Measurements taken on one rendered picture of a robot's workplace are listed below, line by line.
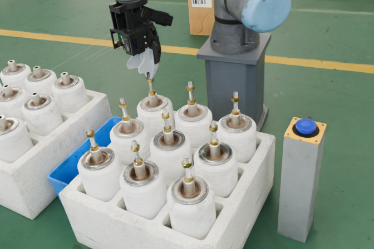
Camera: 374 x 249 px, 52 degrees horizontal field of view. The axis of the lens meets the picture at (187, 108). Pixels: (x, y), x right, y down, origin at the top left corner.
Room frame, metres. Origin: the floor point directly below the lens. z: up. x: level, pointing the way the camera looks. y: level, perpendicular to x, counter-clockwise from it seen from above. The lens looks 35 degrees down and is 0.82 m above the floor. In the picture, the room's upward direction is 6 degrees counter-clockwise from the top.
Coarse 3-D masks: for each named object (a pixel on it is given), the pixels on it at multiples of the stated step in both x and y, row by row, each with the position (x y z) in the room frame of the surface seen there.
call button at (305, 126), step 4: (300, 120) 0.62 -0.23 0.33; (304, 120) 0.62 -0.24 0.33; (308, 120) 0.62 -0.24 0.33; (312, 120) 0.62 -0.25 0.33; (296, 124) 0.61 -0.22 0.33; (300, 124) 0.61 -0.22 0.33; (304, 124) 0.61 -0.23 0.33; (308, 124) 0.61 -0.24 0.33; (312, 124) 0.60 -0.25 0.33; (316, 124) 0.61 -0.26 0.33; (300, 128) 0.60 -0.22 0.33; (304, 128) 0.60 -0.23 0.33; (308, 128) 0.59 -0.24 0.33; (312, 128) 0.59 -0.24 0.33; (300, 132) 0.60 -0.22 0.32; (304, 132) 0.59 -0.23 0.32; (308, 132) 0.59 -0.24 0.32; (312, 132) 0.60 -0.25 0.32
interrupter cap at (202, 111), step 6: (180, 108) 0.82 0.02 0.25; (186, 108) 0.82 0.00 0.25; (198, 108) 0.81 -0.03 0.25; (204, 108) 0.81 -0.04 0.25; (180, 114) 0.80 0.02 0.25; (186, 114) 0.80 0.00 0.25; (198, 114) 0.79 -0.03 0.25; (204, 114) 0.78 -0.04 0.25; (186, 120) 0.77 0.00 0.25; (192, 120) 0.76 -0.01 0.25; (198, 120) 0.77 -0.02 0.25
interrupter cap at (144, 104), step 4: (148, 96) 0.90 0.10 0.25; (160, 96) 0.89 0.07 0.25; (144, 100) 0.88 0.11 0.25; (148, 100) 0.88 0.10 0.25; (160, 100) 0.87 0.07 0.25; (164, 100) 0.87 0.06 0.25; (140, 104) 0.86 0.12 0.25; (144, 104) 0.86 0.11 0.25; (148, 104) 0.86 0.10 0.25; (160, 104) 0.85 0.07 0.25; (164, 104) 0.85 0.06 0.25; (144, 108) 0.84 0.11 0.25; (148, 108) 0.84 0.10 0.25; (152, 108) 0.84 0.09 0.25; (156, 108) 0.84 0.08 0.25; (160, 108) 0.83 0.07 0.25
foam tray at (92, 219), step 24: (264, 144) 0.73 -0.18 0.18; (192, 168) 0.67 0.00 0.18; (240, 168) 0.66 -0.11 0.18; (264, 168) 0.69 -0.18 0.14; (72, 192) 0.64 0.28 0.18; (120, 192) 0.62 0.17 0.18; (240, 192) 0.58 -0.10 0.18; (264, 192) 0.70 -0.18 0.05; (72, 216) 0.63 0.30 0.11; (96, 216) 0.58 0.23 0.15; (120, 216) 0.55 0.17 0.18; (168, 216) 0.55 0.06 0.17; (216, 216) 0.57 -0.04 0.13; (240, 216) 0.56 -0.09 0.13; (96, 240) 0.60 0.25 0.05; (120, 240) 0.55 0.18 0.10; (144, 240) 0.51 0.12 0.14; (168, 240) 0.48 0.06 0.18; (192, 240) 0.47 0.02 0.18; (216, 240) 0.47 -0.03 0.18; (240, 240) 0.56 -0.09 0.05
